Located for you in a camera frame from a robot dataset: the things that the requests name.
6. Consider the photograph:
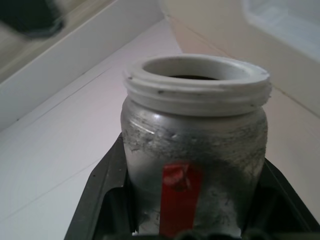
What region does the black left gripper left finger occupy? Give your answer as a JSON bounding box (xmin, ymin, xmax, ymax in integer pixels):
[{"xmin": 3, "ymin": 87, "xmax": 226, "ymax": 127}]
[{"xmin": 65, "ymin": 133, "xmax": 138, "ymax": 240}]

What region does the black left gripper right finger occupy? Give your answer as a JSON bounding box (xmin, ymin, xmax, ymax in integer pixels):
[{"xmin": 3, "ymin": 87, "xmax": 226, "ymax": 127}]
[{"xmin": 240, "ymin": 157, "xmax": 320, "ymax": 240}]

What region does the grey jar with white threaded neck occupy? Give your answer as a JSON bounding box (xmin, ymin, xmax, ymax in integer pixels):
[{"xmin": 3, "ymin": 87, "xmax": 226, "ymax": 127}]
[{"xmin": 119, "ymin": 53, "xmax": 273, "ymax": 238}]

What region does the translucent plastic box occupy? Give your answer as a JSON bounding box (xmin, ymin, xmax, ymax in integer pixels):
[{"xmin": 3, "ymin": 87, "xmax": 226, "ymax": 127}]
[{"xmin": 159, "ymin": 0, "xmax": 320, "ymax": 119}]

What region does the red tape strip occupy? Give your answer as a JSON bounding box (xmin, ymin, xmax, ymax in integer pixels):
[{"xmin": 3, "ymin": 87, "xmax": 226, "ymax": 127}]
[{"xmin": 157, "ymin": 161, "xmax": 203, "ymax": 237}]

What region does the black round object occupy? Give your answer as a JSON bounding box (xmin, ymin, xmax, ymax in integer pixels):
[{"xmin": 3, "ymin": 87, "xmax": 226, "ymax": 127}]
[{"xmin": 0, "ymin": 0, "xmax": 65, "ymax": 39}]

